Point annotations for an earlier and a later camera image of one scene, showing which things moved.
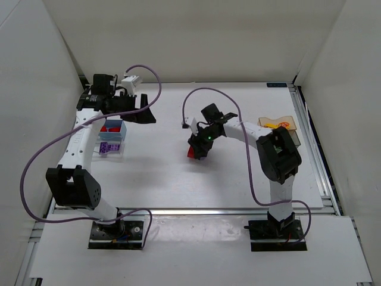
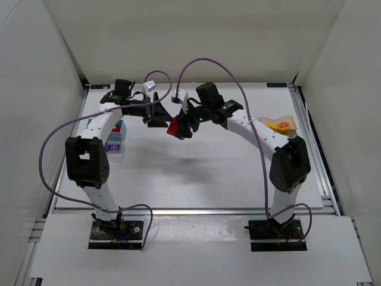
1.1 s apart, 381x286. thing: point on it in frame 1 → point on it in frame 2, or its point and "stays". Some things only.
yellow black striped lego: x=271 y=125 stays
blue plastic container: x=112 y=130 stays
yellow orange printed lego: x=286 y=124 stays
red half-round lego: x=190 y=154 → x=173 y=127
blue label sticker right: x=277 y=85 stays
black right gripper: x=198 y=144 → x=187 y=124
